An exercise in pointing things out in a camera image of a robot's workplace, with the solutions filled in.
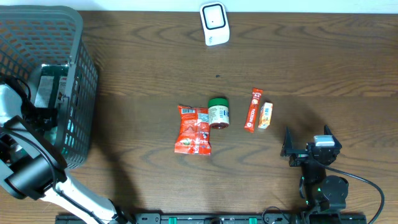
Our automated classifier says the white green packet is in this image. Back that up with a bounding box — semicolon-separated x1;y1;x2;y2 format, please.
34;64;69;109

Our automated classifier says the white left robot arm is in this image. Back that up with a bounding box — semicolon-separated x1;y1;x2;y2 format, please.
1;80;134;223

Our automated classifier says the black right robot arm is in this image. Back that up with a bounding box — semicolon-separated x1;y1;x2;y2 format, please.
280;126;349;212

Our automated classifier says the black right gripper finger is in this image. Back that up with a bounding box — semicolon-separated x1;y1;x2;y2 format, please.
323;124;333;136
280;127;294;157

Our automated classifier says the green lid spice jar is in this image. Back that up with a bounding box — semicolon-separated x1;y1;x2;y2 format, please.
208;98;229;129

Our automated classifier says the small red sachet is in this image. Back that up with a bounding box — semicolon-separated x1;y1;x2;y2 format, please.
244;88;263;133

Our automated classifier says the red snack packet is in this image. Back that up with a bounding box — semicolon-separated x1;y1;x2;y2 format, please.
174;105;211;156

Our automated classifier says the white barcode scanner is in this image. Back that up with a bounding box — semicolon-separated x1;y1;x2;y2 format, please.
200;2;230;46

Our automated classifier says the grey plastic mesh basket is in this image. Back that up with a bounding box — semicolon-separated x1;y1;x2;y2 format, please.
1;5;98;169

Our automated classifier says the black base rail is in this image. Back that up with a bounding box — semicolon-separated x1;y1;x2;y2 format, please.
55;212;368;224

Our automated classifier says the small orange box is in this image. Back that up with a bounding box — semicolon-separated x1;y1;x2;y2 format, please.
258;102;273;129

